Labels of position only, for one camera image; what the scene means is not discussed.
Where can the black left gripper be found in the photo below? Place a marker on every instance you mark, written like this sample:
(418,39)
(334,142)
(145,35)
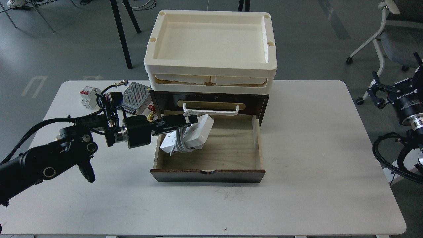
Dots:
(139,129)

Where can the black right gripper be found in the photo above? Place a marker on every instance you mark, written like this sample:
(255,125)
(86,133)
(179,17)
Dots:
(405,96)

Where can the white power strip with cable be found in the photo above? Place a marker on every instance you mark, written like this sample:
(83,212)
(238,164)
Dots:
(190,138)

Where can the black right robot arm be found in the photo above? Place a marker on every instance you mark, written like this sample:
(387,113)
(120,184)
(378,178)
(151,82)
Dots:
(413,140)

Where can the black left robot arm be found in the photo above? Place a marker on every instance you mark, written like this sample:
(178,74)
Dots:
(76,147)

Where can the metal mesh power supply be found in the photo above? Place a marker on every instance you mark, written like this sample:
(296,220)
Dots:
(136,98)

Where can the cream plastic tray lower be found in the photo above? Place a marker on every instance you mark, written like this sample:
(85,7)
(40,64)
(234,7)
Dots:
(210,84)

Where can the cream plastic tray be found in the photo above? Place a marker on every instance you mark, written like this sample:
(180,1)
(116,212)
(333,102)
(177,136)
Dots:
(210,84)
(212,43)

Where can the white office chair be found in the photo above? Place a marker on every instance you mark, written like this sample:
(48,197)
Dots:
(399,35)

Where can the open wooden drawer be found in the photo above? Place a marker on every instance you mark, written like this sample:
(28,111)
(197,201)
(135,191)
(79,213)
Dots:
(232,153)

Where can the white red circuit breaker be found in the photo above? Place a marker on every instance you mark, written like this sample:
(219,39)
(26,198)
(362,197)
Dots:
(88,95)

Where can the black table leg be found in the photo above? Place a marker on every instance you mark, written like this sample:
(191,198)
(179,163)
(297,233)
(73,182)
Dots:
(120,29)

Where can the cream plastic tray top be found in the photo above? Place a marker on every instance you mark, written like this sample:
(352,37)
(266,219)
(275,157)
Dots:
(212,43)

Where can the brass valve red handle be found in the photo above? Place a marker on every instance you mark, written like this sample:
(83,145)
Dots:
(150,116)

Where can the white drawer handle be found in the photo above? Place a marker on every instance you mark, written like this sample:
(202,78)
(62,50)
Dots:
(212,112)

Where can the black wrist camera with cable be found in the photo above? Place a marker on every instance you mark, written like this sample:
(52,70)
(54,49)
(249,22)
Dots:
(108,104)

